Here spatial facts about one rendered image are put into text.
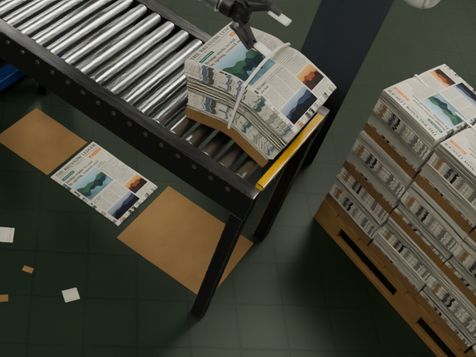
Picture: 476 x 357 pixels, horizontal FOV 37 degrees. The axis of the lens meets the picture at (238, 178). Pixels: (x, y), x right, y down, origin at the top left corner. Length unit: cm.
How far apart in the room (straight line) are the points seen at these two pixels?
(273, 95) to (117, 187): 118
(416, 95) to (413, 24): 196
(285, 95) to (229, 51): 24
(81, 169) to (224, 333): 96
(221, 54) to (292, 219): 120
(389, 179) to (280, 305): 68
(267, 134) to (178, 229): 98
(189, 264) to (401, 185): 92
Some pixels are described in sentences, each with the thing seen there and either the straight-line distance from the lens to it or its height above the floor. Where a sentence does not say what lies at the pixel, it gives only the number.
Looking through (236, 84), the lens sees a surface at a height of 104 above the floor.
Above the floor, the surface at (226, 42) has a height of 103.
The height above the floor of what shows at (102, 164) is 1.
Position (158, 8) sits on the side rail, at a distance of 279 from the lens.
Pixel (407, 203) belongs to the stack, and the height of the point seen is 50.
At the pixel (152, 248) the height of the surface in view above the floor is 0.
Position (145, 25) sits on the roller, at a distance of 270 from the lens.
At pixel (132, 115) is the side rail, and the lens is 236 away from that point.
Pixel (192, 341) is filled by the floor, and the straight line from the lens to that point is 283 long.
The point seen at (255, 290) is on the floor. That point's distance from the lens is 301.
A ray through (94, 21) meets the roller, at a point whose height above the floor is 80.
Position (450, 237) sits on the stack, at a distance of 282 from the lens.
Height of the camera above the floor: 249
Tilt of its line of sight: 48 degrees down
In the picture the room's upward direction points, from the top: 21 degrees clockwise
